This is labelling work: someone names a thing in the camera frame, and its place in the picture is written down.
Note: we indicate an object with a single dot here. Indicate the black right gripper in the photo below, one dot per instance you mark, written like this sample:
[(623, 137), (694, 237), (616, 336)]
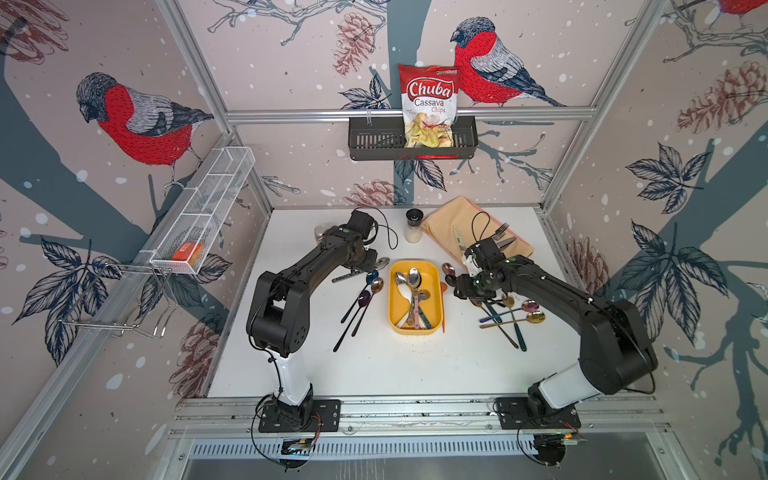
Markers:
[(462, 291)]

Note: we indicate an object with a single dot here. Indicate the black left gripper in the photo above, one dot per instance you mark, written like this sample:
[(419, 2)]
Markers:
[(370, 262)]

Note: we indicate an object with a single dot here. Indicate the steel spoon patterned handle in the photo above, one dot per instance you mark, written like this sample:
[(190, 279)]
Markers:
[(379, 264)]

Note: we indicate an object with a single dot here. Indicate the yellow plastic storage box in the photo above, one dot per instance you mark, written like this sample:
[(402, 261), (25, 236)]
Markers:
[(397, 306)]

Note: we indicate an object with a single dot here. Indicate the white ceramic spoon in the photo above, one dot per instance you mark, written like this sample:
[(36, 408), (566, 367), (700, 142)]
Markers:
[(406, 293)]

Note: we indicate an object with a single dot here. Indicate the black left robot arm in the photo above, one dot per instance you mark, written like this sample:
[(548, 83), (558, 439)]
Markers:
[(278, 321)]

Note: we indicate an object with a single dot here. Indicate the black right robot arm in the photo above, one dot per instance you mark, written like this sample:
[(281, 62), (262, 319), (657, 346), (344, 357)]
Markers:
[(615, 349)]

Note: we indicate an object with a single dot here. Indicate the blue metal spoon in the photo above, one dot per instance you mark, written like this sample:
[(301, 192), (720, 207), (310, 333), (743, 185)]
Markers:
[(370, 277)]

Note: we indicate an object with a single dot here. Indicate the orange plastic spoon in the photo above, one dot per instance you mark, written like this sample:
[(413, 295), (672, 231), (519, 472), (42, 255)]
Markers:
[(443, 289)]

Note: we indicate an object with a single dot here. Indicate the copper spoon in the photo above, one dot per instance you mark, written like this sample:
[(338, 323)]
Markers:
[(376, 287)]

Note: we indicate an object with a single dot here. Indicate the orange box on shelf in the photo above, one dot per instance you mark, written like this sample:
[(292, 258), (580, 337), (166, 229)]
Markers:
[(188, 252)]

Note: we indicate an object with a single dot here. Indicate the knife on napkin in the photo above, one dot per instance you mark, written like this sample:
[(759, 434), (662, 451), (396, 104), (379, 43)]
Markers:
[(503, 244)]

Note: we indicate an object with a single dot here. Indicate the dark fork on napkin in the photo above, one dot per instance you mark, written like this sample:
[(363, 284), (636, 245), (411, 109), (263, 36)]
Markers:
[(500, 231)]

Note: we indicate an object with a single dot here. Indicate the clear glass spice jar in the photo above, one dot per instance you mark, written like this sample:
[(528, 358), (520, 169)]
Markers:
[(319, 232)]

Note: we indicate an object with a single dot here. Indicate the red Chuba chips bag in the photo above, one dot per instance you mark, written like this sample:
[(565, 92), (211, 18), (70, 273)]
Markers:
[(429, 97)]

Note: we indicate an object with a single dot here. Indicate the cream handled knife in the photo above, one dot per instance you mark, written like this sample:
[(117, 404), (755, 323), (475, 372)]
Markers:
[(459, 239)]

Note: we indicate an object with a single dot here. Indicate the gold spoon long handle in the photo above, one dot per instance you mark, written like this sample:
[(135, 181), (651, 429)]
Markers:
[(535, 317)]

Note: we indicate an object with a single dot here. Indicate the purple spoon black handle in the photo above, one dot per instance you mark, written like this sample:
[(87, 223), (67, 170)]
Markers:
[(362, 300)]

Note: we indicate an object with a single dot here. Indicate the black wire wall basket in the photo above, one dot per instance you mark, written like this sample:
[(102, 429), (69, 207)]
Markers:
[(389, 138)]

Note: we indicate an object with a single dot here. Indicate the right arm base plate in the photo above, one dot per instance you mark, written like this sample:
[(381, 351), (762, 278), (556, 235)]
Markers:
[(521, 412)]

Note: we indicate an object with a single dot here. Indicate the white wire wall shelf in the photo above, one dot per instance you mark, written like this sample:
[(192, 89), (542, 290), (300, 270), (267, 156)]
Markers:
[(203, 215)]

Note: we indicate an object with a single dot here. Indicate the aluminium front rail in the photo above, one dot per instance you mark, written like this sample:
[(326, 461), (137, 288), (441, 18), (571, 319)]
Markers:
[(403, 415)]

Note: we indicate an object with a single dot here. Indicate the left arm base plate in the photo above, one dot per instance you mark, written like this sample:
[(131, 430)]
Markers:
[(312, 415)]

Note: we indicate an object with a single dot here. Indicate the wire hook rack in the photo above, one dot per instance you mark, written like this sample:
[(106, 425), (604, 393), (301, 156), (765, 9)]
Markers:
[(124, 299)]

